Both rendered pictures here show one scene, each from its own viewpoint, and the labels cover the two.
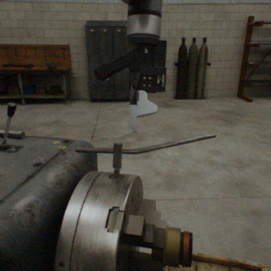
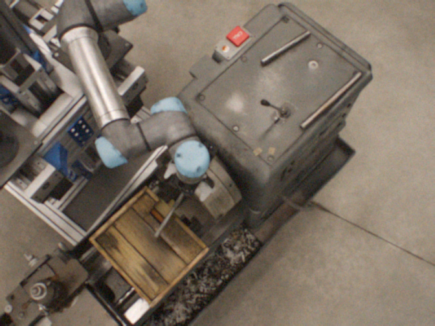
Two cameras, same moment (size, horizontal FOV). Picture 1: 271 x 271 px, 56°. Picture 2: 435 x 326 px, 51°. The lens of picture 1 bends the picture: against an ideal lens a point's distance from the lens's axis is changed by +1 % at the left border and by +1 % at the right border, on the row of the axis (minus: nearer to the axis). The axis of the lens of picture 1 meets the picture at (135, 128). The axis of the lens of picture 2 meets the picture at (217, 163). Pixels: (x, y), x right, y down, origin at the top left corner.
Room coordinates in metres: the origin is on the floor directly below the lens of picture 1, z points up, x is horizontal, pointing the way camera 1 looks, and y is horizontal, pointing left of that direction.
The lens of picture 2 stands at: (0.89, -0.26, 2.64)
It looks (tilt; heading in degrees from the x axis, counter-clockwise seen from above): 71 degrees down; 130
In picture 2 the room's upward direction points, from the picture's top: 7 degrees counter-clockwise
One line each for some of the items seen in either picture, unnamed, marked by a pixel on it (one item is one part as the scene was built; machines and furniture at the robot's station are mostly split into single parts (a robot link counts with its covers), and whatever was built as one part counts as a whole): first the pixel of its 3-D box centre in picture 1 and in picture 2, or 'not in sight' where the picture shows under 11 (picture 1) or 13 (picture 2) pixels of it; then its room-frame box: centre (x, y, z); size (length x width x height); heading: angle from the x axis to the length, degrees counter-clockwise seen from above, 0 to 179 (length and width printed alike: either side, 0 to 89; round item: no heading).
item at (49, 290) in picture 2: not in sight; (40, 291); (0.32, -0.53, 1.13); 0.08 x 0.08 x 0.03
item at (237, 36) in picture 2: not in sight; (237, 37); (0.39, 0.54, 1.26); 0.06 x 0.06 x 0.02; 78
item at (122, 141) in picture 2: not in sight; (93, 75); (0.30, 0.03, 1.66); 0.49 x 0.11 x 0.12; 148
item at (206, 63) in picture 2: not in sight; (205, 70); (0.36, 0.38, 1.24); 0.09 x 0.08 x 0.03; 78
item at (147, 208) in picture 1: (147, 215); (197, 213); (0.59, -0.03, 1.09); 0.12 x 0.11 x 0.05; 168
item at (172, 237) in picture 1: (172, 246); (165, 210); (0.49, -0.09, 1.08); 0.09 x 0.09 x 0.09; 78
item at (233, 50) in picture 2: not in sight; (234, 46); (0.39, 0.52, 1.23); 0.13 x 0.08 x 0.05; 78
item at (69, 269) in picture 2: not in sight; (63, 288); (0.32, -0.50, 0.99); 0.20 x 0.10 x 0.05; 78
